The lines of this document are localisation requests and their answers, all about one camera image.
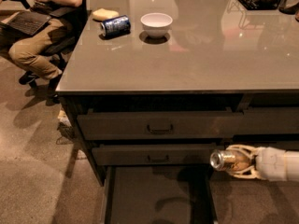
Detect top left drawer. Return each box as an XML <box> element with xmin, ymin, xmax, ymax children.
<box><xmin>78</xmin><ymin>111</ymin><xmax>243</xmax><ymax>140</ymax></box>

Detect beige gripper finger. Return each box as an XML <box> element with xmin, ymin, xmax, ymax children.
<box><xmin>229</xmin><ymin>167</ymin><xmax>260</xmax><ymax>179</ymax></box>
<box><xmin>226</xmin><ymin>144</ymin><xmax>258</xmax><ymax>157</ymax></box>

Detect dark round container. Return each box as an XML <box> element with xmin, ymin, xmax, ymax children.
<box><xmin>278</xmin><ymin>0</ymin><xmax>299</xmax><ymax>15</ymax></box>

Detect open bottom drawer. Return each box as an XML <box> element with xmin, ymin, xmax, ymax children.
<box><xmin>100</xmin><ymin>164</ymin><xmax>219</xmax><ymax>224</ymax></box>

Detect black laptop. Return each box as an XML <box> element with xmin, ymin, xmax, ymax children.
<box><xmin>0</xmin><ymin>11</ymin><xmax>50</xmax><ymax>36</ymax></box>

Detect black office chair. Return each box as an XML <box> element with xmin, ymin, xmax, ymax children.
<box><xmin>3</xmin><ymin>0</ymin><xmax>88</xmax><ymax>70</ymax></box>

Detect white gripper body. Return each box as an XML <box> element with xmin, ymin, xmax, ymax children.
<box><xmin>255</xmin><ymin>147</ymin><xmax>287</xmax><ymax>181</ymax></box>

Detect middle left drawer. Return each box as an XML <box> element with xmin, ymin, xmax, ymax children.
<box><xmin>92</xmin><ymin>143</ymin><xmax>222</xmax><ymax>166</ymax></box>

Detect top right drawer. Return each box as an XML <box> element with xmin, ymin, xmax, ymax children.
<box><xmin>237</xmin><ymin>107</ymin><xmax>299</xmax><ymax>134</ymax></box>

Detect white ceramic bowl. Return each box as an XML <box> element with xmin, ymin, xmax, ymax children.
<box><xmin>140</xmin><ymin>13</ymin><xmax>173</xmax><ymax>38</ymax></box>

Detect seated person khaki trousers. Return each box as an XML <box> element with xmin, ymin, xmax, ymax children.
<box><xmin>0</xmin><ymin>0</ymin><xmax>88</xmax><ymax>91</ymax></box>

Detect yellow sponge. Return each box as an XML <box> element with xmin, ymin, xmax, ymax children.
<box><xmin>92</xmin><ymin>8</ymin><xmax>119</xmax><ymax>21</ymax></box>

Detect middle right drawer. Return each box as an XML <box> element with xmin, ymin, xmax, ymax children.
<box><xmin>224</xmin><ymin>141</ymin><xmax>299</xmax><ymax>151</ymax></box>

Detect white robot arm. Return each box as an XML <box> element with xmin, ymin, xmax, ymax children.
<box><xmin>226</xmin><ymin>145</ymin><xmax>299</xmax><ymax>182</ymax></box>

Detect blue soda can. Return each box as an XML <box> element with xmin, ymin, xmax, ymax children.
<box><xmin>100</xmin><ymin>15</ymin><xmax>131</xmax><ymax>37</ymax></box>

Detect orange soda can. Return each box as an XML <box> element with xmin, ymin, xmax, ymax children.
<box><xmin>210</xmin><ymin>149</ymin><xmax>251</xmax><ymax>172</ymax></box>

